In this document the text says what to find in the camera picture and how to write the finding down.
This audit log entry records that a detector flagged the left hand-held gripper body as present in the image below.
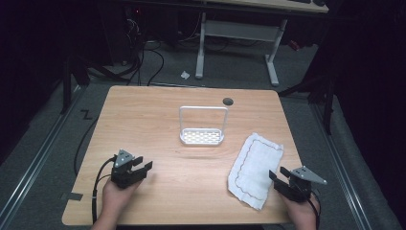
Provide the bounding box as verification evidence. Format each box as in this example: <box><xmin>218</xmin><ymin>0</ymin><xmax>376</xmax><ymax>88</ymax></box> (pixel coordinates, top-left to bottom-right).
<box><xmin>110</xmin><ymin>149</ymin><xmax>145</xmax><ymax>190</ymax></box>

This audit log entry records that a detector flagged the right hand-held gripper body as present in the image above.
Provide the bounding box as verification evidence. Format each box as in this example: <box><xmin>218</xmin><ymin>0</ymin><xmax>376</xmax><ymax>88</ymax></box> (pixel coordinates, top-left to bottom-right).
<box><xmin>280</xmin><ymin>165</ymin><xmax>328</xmax><ymax>203</ymax></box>

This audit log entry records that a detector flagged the white towel with stitched border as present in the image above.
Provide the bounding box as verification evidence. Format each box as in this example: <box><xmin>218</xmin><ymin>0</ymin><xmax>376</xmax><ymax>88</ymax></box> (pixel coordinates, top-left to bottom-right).
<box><xmin>227</xmin><ymin>132</ymin><xmax>284</xmax><ymax>211</ymax></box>

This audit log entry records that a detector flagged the white towel rack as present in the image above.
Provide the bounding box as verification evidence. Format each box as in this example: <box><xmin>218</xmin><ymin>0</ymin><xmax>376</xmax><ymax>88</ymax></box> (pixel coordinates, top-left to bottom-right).
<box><xmin>178</xmin><ymin>105</ymin><xmax>230</xmax><ymax>147</ymax></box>

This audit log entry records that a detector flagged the person's left hand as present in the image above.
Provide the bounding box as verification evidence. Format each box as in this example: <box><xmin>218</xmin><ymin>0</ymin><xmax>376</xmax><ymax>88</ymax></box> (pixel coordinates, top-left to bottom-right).
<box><xmin>101</xmin><ymin>178</ymin><xmax>144</xmax><ymax>225</ymax></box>

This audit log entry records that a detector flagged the person's right hand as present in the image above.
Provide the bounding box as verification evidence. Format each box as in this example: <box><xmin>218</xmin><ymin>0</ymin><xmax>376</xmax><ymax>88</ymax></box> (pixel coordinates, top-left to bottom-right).
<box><xmin>281</xmin><ymin>193</ymin><xmax>321</xmax><ymax>230</ymax></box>

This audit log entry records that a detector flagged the black metal stand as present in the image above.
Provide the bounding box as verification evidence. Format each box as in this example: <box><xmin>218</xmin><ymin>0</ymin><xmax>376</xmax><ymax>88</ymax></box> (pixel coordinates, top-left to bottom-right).
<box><xmin>278</xmin><ymin>73</ymin><xmax>336</xmax><ymax>136</ymax></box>
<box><xmin>60</xmin><ymin>54</ymin><xmax>135</xmax><ymax>115</ymax></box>

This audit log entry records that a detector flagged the white-legged desk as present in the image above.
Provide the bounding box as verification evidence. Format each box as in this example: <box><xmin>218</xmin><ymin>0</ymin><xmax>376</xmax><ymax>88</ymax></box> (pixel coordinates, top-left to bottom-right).
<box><xmin>194</xmin><ymin>0</ymin><xmax>329</xmax><ymax>87</ymax></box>

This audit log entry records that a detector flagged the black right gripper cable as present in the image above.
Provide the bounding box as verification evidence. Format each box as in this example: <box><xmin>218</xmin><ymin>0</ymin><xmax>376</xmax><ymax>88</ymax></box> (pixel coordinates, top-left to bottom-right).
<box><xmin>306</xmin><ymin>188</ymin><xmax>322</xmax><ymax>230</ymax></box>

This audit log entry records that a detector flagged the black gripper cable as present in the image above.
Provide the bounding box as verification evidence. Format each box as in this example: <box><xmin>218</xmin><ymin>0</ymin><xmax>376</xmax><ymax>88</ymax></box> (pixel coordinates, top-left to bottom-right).
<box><xmin>306</xmin><ymin>188</ymin><xmax>322</xmax><ymax>230</ymax></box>
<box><xmin>91</xmin><ymin>155</ymin><xmax>118</xmax><ymax>225</ymax></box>

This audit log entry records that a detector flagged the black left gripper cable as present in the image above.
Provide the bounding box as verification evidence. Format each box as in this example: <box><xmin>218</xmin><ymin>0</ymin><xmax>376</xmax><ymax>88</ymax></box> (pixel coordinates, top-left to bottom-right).
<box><xmin>91</xmin><ymin>155</ymin><xmax>118</xmax><ymax>225</ymax></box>

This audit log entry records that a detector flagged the silver floor rail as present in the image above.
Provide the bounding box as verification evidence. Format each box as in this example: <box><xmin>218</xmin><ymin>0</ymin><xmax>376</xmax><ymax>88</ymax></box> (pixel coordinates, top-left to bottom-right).
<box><xmin>310</xmin><ymin>103</ymin><xmax>374</xmax><ymax>230</ymax></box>
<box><xmin>0</xmin><ymin>85</ymin><xmax>86</xmax><ymax>224</ymax></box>

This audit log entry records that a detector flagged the bundle of black floor cables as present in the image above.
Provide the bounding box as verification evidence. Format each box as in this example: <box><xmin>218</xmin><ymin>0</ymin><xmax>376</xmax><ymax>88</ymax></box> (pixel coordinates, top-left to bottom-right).
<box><xmin>124</xmin><ymin>12</ymin><xmax>166</xmax><ymax>87</ymax></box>

